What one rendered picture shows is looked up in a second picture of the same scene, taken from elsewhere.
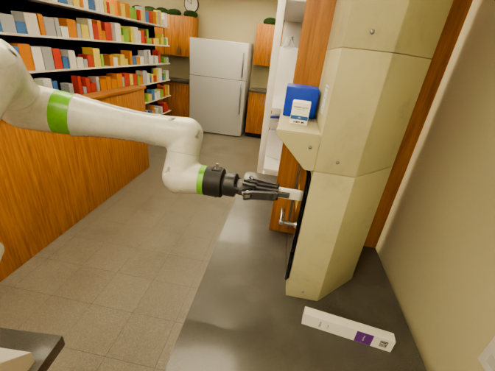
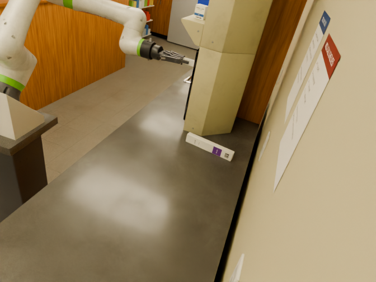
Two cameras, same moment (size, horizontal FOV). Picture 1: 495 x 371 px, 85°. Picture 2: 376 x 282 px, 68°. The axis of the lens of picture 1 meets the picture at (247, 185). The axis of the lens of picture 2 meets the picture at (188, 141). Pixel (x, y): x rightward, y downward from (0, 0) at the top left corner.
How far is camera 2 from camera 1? 0.75 m
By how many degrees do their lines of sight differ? 9
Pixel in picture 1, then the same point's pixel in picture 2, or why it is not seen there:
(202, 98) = (182, 12)
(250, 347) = (151, 142)
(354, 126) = (221, 20)
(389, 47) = not seen: outside the picture
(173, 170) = (125, 38)
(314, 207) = (200, 69)
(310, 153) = (198, 34)
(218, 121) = not seen: hidden behind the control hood
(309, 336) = (186, 146)
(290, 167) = not seen: hidden behind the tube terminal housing
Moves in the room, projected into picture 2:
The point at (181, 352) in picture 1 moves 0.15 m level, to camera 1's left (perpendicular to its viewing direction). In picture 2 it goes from (114, 135) to (88, 127)
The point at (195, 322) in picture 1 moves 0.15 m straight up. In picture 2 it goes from (126, 127) to (127, 102)
